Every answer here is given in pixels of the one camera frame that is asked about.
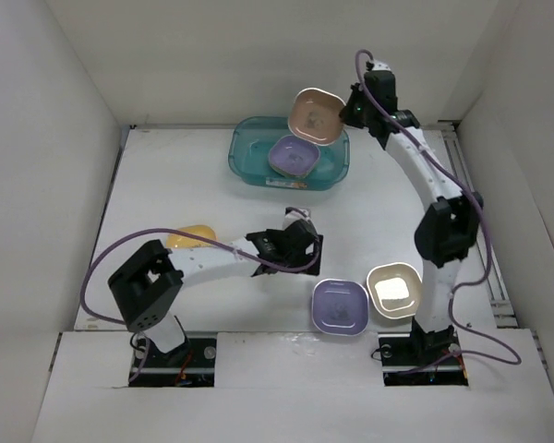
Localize brown plate with panda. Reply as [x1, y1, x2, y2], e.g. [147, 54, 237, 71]
[287, 88, 345, 146]

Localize dark purple plate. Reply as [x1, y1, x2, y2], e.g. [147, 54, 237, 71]
[310, 279, 369, 337]

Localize light purple plate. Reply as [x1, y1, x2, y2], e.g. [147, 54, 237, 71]
[268, 135, 320, 178]

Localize yellow plate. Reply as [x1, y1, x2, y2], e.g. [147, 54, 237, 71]
[165, 224, 217, 249]

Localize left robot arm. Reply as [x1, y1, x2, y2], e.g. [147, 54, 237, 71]
[108, 219, 323, 366]

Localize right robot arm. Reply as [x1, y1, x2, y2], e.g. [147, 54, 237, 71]
[340, 63, 483, 370]

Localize teal plastic bin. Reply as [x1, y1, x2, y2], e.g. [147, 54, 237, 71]
[228, 116, 350, 191]

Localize beige plate front right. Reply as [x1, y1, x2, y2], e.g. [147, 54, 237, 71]
[366, 262, 422, 320]

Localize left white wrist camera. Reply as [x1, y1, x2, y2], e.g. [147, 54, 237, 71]
[283, 207, 312, 230]

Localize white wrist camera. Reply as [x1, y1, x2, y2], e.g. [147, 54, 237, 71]
[283, 207, 312, 230]
[366, 59, 391, 72]

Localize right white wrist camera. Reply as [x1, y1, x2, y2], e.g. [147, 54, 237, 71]
[366, 59, 391, 72]

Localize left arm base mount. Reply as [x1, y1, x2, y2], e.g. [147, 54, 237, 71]
[128, 335, 217, 389]

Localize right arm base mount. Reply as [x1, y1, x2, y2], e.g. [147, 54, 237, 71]
[371, 334, 469, 387]

